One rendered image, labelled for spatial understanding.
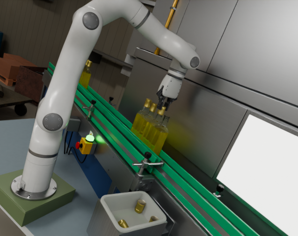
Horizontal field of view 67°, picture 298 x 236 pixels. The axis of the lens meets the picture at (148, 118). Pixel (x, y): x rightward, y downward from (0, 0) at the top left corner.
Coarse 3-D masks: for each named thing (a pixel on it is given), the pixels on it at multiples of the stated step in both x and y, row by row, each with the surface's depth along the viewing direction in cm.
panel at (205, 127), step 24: (192, 96) 113; (216, 96) 103; (168, 120) 124; (192, 120) 112; (216, 120) 101; (240, 120) 93; (264, 120) 86; (192, 144) 110; (216, 144) 100; (216, 168) 98; (264, 216) 82
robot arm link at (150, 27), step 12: (144, 24) 90; (156, 24) 92; (144, 36) 95; (156, 36) 93; (168, 36) 94; (168, 48) 93; (180, 48) 92; (192, 48) 95; (180, 60) 95; (192, 60) 95
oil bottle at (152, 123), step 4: (152, 120) 113; (156, 120) 112; (148, 124) 114; (152, 124) 112; (156, 124) 111; (148, 128) 114; (152, 128) 112; (148, 132) 113; (152, 132) 112; (144, 136) 116; (148, 136) 113; (144, 140) 115; (148, 140) 113
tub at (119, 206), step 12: (132, 192) 92; (144, 192) 95; (108, 204) 86; (120, 204) 90; (132, 204) 94; (156, 204) 91; (120, 216) 87; (132, 216) 90; (144, 216) 92; (156, 216) 88; (120, 228) 72; (132, 228) 74
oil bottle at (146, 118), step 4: (144, 116) 117; (148, 116) 116; (144, 120) 116; (148, 120) 115; (140, 124) 118; (144, 124) 116; (140, 128) 118; (144, 128) 116; (136, 132) 120; (140, 132) 118; (144, 132) 116; (140, 136) 117
